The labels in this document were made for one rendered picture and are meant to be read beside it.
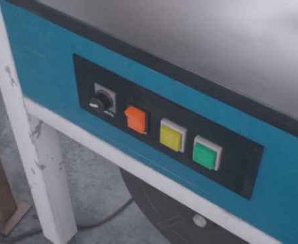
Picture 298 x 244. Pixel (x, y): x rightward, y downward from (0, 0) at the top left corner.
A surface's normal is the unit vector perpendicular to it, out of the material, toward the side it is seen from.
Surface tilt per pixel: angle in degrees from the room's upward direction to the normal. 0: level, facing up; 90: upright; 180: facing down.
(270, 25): 0
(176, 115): 90
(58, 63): 90
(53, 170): 90
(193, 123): 90
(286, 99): 0
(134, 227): 0
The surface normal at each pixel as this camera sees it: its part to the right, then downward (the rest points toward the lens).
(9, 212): 0.88, 0.35
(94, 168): 0.00, -0.70
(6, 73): -0.59, 0.58
